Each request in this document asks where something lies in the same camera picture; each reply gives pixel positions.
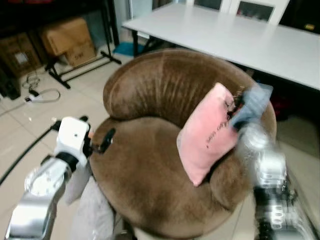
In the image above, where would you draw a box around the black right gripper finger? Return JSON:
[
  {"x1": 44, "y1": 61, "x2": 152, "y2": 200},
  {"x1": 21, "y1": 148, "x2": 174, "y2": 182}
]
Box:
[{"x1": 226, "y1": 87, "x2": 247, "y2": 108}]

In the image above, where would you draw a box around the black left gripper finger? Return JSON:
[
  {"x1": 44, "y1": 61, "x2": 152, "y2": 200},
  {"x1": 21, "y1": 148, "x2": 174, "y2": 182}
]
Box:
[{"x1": 97, "y1": 128, "x2": 117, "y2": 154}]

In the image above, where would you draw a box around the pink pillow with black print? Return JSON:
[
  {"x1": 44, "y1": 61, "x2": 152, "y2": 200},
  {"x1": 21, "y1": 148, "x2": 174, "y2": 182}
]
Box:
[{"x1": 177, "y1": 82, "x2": 241, "y2": 187}]

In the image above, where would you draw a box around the brown round velvet sofa chair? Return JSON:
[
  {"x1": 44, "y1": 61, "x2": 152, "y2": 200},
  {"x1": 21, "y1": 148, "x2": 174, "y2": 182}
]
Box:
[{"x1": 90, "y1": 48, "x2": 278, "y2": 240}]

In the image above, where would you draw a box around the blue floor mat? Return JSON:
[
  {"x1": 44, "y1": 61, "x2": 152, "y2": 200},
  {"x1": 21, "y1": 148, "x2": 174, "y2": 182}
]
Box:
[{"x1": 113, "y1": 41, "x2": 147, "y2": 57}]

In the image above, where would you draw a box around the red object under table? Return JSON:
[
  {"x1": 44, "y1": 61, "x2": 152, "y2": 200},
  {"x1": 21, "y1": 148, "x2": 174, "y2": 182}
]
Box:
[{"x1": 271, "y1": 95, "x2": 292, "y2": 122}]

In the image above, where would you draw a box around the white rectangular table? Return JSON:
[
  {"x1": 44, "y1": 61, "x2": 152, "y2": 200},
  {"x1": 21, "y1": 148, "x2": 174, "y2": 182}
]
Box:
[{"x1": 121, "y1": 2, "x2": 320, "y2": 91}]

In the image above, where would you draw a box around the black metal rack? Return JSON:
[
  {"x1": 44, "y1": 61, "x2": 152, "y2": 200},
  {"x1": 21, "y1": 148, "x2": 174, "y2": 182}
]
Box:
[{"x1": 0, "y1": 0, "x2": 123, "y2": 90}]

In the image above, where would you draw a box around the white chair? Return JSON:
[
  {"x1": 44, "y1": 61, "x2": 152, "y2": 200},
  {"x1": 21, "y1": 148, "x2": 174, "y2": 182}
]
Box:
[{"x1": 186, "y1": 0, "x2": 291, "y2": 26}]

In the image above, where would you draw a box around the light brown cardboard box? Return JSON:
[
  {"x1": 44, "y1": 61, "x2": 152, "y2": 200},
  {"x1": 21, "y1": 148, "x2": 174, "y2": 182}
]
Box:
[{"x1": 40, "y1": 17, "x2": 97, "y2": 67}]

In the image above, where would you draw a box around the dark brown cardboard box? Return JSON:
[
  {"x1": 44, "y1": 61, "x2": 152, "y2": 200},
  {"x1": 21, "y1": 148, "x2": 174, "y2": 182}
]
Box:
[{"x1": 0, "y1": 32, "x2": 43, "y2": 77}]

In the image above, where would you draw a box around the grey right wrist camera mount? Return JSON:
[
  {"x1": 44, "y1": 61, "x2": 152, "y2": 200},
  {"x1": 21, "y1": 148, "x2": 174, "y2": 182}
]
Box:
[{"x1": 233, "y1": 83, "x2": 274, "y2": 129}]

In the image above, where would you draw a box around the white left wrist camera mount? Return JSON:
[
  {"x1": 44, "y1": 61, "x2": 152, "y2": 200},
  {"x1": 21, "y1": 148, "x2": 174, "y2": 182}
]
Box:
[{"x1": 54, "y1": 116, "x2": 92, "y2": 157}]

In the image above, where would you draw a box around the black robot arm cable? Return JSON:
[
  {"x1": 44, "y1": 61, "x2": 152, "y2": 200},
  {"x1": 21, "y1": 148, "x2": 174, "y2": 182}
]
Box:
[{"x1": 0, "y1": 119, "x2": 62, "y2": 187}]

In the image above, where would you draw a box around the white power strip with cable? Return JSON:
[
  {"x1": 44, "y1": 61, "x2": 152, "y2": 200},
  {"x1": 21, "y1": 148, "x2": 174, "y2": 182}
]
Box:
[{"x1": 0, "y1": 71, "x2": 62, "y2": 117}]

